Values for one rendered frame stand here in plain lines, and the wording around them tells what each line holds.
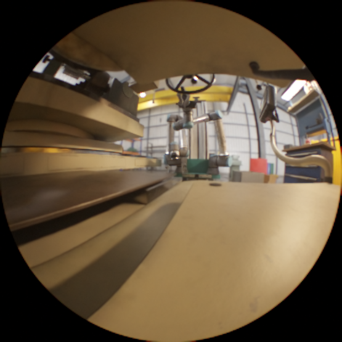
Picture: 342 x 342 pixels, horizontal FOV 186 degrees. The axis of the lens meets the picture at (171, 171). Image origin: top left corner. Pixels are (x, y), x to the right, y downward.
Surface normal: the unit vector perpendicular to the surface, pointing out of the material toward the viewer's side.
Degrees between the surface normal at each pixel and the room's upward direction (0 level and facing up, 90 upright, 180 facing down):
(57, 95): 90
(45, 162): 90
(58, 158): 90
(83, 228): 0
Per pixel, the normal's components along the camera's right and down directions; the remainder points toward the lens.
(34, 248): 0.02, -1.00
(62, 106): 0.95, 0.04
